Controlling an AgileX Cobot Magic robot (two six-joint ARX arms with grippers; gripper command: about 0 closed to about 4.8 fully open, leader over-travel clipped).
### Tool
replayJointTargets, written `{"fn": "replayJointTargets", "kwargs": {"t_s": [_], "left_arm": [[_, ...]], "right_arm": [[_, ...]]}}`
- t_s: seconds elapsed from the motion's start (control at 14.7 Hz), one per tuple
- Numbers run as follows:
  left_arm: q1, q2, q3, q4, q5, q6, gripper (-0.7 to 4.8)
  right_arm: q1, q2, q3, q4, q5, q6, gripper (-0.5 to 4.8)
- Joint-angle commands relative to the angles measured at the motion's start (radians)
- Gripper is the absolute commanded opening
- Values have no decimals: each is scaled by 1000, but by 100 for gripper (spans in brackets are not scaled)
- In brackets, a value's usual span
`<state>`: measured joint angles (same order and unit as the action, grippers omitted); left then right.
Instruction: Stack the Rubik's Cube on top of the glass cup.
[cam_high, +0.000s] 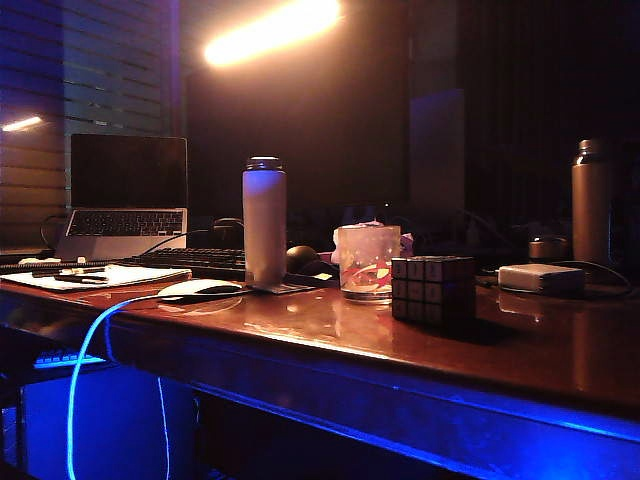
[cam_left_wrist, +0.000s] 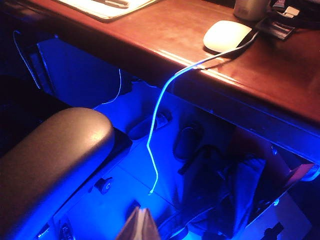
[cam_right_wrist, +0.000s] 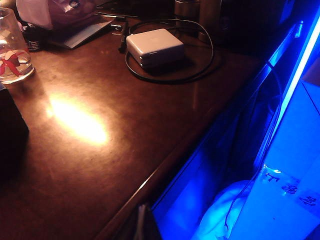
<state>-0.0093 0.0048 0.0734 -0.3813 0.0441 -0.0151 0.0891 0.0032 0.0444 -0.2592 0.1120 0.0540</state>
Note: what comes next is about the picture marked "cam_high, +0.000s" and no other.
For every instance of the dark metal thermos bottle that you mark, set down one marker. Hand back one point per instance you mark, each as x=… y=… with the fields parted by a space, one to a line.
x=592 y=210

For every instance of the bright light bar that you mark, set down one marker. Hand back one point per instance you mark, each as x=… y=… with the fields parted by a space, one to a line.
x=270 y=32

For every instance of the black keyboard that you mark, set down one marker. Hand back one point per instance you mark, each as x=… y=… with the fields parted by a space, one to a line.
x=200 y=257

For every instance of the blue-lit cabinet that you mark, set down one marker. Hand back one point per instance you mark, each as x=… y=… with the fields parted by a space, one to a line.
x=120 y=425

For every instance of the black pen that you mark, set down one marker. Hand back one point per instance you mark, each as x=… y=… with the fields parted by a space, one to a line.
x=70 y=271

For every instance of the tall white bottle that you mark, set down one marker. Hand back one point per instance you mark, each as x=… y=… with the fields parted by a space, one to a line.
x=264 y=225

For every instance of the printed clear glass cup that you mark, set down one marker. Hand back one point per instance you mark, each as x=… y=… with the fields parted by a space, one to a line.
x=367 y=270

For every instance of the pink packet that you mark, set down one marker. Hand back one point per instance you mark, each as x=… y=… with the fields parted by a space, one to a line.
x=407 y=245

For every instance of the dark round object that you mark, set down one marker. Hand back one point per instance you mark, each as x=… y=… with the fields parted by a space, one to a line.
x=301 y=257

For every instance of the Rubik's cube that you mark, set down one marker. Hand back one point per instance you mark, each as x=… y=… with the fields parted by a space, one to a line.
x=432 y=290

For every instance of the blue-lit keyboard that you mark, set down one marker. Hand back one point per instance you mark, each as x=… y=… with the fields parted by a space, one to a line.
x=60 y=359

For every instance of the window blinds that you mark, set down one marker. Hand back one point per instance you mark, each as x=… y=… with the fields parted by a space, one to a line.
x=110 y=75

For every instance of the small metal cup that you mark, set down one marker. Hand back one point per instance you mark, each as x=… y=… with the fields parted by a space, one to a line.
x=547 y=248

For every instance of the dark square coaster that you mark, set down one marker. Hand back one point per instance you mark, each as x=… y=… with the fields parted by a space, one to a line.
x=295 y=288

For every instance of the white paper pad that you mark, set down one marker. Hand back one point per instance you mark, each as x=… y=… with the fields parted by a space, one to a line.
x=145 y=275

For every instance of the white power adapter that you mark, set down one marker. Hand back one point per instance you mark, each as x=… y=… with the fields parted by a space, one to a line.
x=540 y=279

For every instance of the silver laptop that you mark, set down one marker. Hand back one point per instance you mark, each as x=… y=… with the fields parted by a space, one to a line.
x=127 y=170

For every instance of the black headphones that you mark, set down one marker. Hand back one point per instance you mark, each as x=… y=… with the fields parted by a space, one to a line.
x=227 y=232

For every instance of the white computer mouse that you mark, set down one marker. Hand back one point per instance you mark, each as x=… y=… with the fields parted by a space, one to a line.
x=197 y=288

